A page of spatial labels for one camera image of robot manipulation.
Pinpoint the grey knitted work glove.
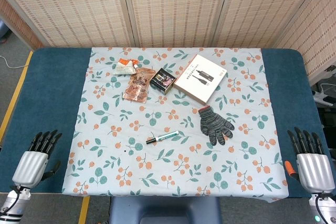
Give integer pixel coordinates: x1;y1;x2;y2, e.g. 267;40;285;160
197;105;235;146

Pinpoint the blue robot base seat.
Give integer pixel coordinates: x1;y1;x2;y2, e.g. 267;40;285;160
108;196;223;224

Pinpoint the green white marker pen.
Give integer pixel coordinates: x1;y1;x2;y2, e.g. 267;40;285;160
146;130;180;145

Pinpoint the small black printed box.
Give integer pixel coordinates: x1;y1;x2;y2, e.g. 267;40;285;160
149;68;177;95

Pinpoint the white cable on floor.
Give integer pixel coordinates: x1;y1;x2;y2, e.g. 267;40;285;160
0;55;29;69

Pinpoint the bamboo folding screen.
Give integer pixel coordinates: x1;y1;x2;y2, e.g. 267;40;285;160
0;0;336;83

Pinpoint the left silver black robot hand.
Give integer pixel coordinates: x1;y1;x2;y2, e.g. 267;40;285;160
12;130;63;189

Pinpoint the white power strip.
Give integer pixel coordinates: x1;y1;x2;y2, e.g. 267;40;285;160
311;89;333;107

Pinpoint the white flat product box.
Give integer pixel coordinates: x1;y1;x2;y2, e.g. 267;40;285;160
173;54;228;105

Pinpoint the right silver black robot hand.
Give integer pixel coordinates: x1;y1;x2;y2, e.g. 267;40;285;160
285;126;336;194

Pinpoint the blue felt table cover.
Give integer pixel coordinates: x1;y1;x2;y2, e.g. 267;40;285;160
0;47;336;199

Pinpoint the floral leaf print tablecloth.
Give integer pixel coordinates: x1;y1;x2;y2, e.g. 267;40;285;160
61;46;290;204

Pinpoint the orange brown sauce pouch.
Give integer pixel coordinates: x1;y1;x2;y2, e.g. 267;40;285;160
123;67;153;103

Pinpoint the white orange crumpled packet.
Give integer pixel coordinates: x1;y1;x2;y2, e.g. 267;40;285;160
112;58;140;76

